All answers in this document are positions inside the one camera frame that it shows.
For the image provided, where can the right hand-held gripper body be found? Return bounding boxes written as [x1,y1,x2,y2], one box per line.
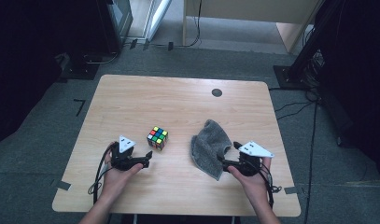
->
[236,140,275,177]

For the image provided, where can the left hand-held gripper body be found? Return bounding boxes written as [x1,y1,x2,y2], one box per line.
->
[110,134,139,172]

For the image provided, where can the multicoloured puzzle cube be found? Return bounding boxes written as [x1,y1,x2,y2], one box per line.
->
[147,125,169,152]

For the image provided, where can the grey knitted cloth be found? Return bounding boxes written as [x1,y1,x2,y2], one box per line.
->
[190,119,233,182]

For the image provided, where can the person's left hand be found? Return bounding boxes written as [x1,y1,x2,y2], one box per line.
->
[99,141,145,203]

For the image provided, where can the black metal stand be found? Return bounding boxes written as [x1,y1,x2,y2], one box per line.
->
[273,0,345,91]

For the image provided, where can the black cabinet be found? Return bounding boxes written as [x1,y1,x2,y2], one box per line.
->
[95,0,134,56]

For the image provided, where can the dark curtain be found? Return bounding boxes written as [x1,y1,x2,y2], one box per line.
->
[0,0,98,147]
[317,0,380,180]

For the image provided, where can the white upright panel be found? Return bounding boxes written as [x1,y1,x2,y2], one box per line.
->
[142,0,173,42]

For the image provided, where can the beige wooden desk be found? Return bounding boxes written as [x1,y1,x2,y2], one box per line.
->
[181,0,323,54]

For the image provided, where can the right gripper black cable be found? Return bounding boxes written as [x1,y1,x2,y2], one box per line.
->
[255,160,283,210]

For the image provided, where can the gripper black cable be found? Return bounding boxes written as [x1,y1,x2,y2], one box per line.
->
[255,160,283,210]
[87,143,116,205]

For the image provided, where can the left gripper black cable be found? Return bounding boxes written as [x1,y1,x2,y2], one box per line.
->
[87,143,116,205]

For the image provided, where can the long black floor cable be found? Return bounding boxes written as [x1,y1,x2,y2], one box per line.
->
[303,101,319,224]

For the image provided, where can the black floor cables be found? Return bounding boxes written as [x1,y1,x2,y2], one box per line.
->
[268,86,320,121]

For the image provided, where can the black stand base plate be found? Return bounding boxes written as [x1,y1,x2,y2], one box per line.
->
[58,53,101,81]

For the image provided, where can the black hanging cable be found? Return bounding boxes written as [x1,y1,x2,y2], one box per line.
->
[176,0,203,49]

